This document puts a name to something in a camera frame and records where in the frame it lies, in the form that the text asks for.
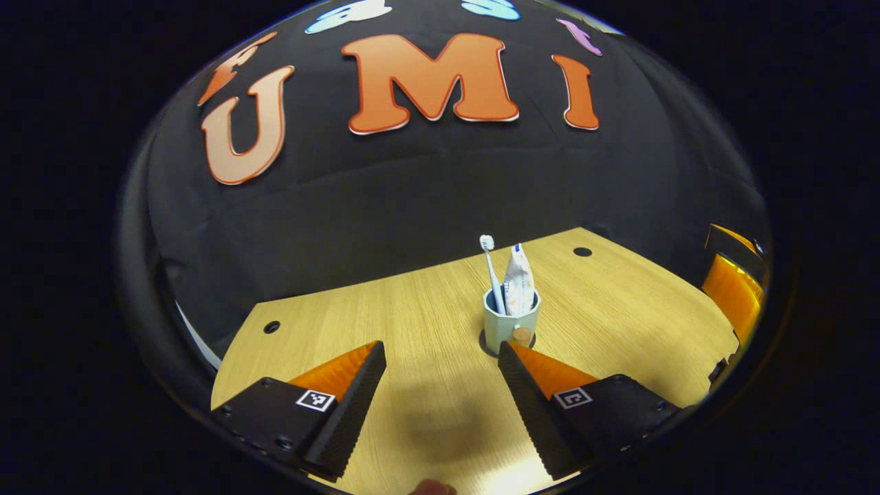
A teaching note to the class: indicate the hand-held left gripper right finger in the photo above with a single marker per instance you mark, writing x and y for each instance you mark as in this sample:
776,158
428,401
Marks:
533,416

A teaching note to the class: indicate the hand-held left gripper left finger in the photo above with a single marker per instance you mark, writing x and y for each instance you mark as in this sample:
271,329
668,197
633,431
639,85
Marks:
347,416

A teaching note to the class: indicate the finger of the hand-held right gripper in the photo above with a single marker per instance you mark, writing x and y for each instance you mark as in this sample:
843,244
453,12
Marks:
735,295
739,247

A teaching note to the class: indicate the dark brown round coaster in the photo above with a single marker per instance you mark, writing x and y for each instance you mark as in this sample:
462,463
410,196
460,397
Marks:
485,346

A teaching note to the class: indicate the white toothpaste tube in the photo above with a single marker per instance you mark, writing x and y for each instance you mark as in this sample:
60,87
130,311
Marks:
519,282

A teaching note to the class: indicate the light blue toothbrush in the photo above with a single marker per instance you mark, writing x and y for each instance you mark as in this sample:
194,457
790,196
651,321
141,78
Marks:
487,242

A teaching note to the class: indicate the wooden desktop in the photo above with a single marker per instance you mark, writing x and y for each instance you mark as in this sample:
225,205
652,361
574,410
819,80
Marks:
412,323

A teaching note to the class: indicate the black backdrop cloth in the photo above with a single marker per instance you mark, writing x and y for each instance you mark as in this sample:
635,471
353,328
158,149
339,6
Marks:
412,206

